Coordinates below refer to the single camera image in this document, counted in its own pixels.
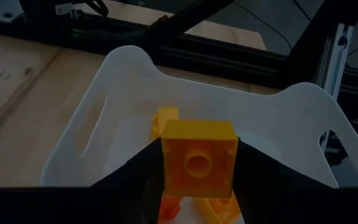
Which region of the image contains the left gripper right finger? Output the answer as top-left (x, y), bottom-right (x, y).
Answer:
top-left (233, 139), bottom-right (332, 224)

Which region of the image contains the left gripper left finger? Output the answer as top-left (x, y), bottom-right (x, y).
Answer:
top-left (91, 138), bottom-right (165, 224)

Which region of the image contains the orange medium block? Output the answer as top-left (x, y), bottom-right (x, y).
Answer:
top-left (157, 195), bottom-right (183, 224)

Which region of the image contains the yellow-orange medium block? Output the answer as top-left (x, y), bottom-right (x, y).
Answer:
top-left (161, 119), bottom-right (239, 200)
top-left (193, 191), bottom-right (242, 224)

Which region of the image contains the yellow medium block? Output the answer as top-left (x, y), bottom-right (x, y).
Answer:
top-left (150, 106), bottom-right (180, 141)

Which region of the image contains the white plastic bin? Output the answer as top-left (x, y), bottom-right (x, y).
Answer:
top-left (40, 45), bottom-right (358, 224)

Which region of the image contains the silver aluminium post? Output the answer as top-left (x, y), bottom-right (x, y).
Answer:
top-left (317, 23), bottom-right (354, 100)

